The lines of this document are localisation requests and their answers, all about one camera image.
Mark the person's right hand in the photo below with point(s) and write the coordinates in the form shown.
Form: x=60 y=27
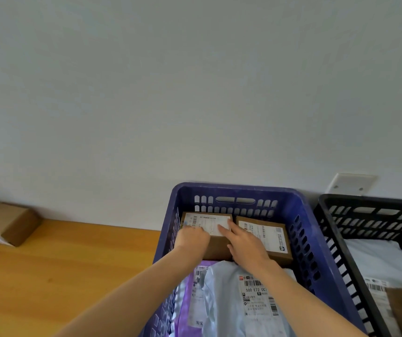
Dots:
x=248 y=247

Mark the person's left hand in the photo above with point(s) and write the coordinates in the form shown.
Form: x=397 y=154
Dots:
x=192 y=240

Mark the person's right thumb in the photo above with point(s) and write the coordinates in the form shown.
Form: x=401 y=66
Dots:
x=231 y=252

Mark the person's left fingers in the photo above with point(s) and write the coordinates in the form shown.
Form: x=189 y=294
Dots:
x=197 y=229

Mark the cardboard box with white label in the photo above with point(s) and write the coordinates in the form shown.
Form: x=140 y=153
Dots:
x=216 y=247

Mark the person's left forearm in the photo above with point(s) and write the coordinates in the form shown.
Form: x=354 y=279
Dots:
x=134 y=291

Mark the person's right forearm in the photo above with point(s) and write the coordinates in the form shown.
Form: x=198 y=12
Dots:
x=302 y=305

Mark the cardboard box with blue-logo label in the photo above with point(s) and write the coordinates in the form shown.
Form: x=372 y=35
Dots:
x=274 y=238

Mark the grey mailer bag with label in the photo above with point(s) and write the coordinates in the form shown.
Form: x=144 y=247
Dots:
x=229 y=305

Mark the purple mailer bag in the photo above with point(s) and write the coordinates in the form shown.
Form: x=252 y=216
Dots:
x=194 y=305

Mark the blue plastic basket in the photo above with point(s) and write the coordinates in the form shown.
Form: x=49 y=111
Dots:
x=313 y=242

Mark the black plastic basket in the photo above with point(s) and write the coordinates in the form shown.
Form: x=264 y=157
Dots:
x=337 y=242

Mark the white mailer bag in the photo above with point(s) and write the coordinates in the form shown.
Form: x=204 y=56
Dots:
x=379 y=259

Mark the large brown cardboard box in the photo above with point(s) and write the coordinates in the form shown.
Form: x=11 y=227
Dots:
x=9 y=222

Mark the white wall socket plate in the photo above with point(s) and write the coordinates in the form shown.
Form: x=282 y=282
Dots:
x=351 y=184

